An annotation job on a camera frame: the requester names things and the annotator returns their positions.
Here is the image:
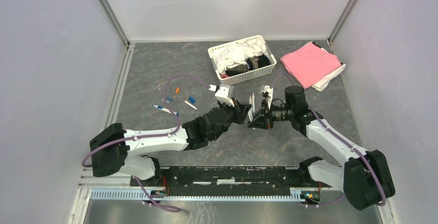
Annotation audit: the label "black cloth in basket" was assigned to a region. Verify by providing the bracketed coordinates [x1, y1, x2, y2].
[225, 55, 271, 77]

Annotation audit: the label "white cloth in basket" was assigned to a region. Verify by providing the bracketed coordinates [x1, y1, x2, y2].
[211, 39, 267, 74]

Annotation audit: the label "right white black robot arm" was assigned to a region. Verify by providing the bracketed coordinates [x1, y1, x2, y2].
[248, 86, 396, 210]

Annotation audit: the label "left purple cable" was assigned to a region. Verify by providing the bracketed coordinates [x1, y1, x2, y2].
[81, 74, 211, 168]

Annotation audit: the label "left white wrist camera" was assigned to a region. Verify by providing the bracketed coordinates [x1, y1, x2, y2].
[209, 84, 234, 107]

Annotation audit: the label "pink folded cloth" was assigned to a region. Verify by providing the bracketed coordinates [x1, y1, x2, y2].
[280, 42, 321, 89]

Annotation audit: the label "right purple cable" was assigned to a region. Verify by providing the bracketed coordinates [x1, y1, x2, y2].
[270, 72, 387, 207]

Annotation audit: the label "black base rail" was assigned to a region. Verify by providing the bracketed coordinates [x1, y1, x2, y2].
[142, 166, 326, 197]

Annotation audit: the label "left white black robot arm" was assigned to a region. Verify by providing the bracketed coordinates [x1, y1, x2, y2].
[86, 100, 252, 187]

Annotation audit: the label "white cloth under pink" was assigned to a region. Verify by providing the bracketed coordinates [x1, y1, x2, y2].
[309, 41, 346, 91]

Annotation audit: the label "purple cable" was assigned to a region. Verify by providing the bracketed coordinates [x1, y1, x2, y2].
[270, 72, 387, 207]
[81, 74, 211, 168]

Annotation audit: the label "white pen blue ends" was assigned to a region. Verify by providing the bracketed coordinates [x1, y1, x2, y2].
[153, 105, 179, 116]

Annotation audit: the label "white plastic basket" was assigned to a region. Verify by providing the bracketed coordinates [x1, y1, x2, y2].
[208, 35, 277, 85]

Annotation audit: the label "white pen blue tip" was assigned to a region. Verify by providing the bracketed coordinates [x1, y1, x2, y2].
[251, 93, 256, 114]

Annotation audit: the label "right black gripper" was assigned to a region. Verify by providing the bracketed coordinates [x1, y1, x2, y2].
[247, 97, 294, 129]

